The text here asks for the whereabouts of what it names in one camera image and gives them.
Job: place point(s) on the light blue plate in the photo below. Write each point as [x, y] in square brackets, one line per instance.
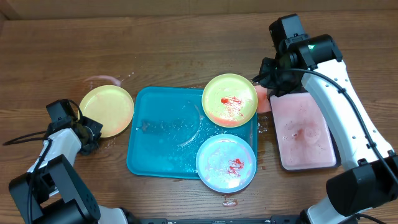
[226, 163]

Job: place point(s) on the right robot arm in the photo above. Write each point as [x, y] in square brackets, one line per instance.
[315, 64]

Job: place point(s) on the black tray with soapy water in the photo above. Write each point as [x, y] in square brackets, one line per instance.
[303, 137]

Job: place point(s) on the pink sponge with dark scourer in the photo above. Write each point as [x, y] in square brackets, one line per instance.
[263, 105]

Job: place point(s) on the teal plastic tray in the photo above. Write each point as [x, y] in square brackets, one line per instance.
[168, 127]

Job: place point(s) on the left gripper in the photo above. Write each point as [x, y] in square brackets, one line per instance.
[97, 128]

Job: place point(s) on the yellow plate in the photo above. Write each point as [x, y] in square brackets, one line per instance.
[111, 106]

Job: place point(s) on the yellow-green plate at back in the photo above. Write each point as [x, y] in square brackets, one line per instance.
[229, 100]

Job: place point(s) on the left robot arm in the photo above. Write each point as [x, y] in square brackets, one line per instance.
[51, 191]

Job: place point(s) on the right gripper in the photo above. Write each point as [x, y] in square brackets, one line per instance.
[267, 79]

